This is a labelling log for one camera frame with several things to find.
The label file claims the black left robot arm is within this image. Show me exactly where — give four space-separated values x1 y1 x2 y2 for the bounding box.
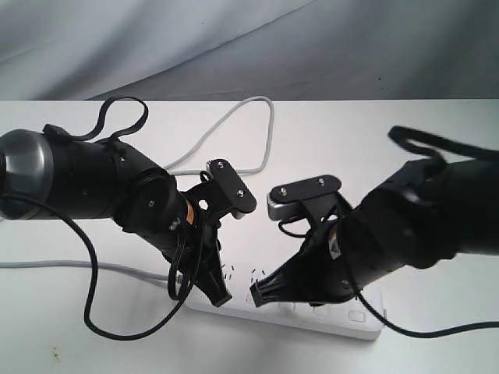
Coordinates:
1 129 232 307

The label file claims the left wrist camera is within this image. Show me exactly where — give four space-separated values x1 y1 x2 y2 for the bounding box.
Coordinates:
207 159 257 220

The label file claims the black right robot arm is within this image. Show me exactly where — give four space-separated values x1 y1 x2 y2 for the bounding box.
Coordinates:
250 159 498 306

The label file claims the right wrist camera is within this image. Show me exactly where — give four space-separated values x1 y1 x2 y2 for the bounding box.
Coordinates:
267 175 342 221

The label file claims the white five-outlet power strip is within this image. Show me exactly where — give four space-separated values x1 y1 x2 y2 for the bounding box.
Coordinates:
185 263 384 340

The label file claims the grey backdrop cloth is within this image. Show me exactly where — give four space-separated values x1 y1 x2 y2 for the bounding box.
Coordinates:
1 1 498 101

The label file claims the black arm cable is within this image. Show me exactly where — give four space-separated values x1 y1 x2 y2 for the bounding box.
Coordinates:
0 96 219 339
278 124 499 339

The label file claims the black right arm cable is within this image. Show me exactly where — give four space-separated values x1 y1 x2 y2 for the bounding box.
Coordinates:
278 124 499 339

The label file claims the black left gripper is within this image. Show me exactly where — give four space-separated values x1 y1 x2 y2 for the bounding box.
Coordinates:
162 182 232 307

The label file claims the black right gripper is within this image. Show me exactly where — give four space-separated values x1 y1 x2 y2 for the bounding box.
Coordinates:
249 198 355 308

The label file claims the grey power cord with plug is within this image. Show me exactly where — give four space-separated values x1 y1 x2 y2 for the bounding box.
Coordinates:
0 96 276 288

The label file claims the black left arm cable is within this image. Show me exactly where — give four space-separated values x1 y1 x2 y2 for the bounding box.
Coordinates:
0 96 219 339

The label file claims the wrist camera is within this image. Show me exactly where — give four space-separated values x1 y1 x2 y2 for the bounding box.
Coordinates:
207 159 257 220
267 175 342 221

